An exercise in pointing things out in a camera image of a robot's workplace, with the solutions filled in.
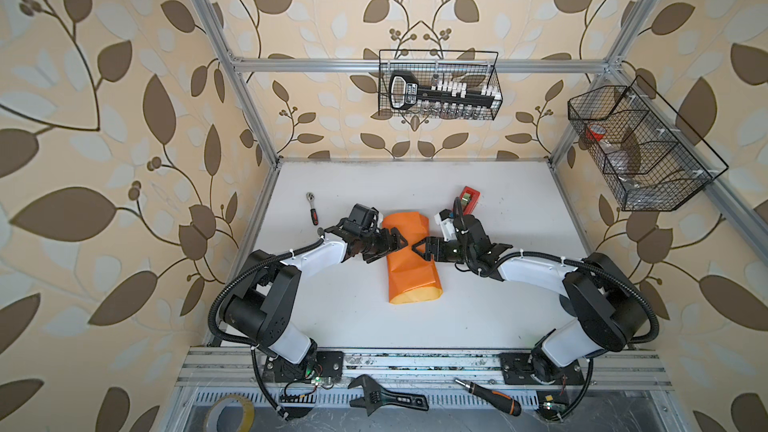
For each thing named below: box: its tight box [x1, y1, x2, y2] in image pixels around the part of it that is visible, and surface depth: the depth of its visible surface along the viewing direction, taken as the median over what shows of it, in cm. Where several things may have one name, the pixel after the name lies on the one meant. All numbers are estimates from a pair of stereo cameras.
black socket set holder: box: [389, 71, 499, 110], surface depth 84 cm
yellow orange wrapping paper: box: [383, 211, 443, 304], surface depth 86 cm
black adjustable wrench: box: [348, 374, 430, 416], surface depth 71 cm
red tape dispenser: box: [460, 186, 481, 216], surface depth 104 cm
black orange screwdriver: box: [454, 377, 522, 416], surface depth 70 cm
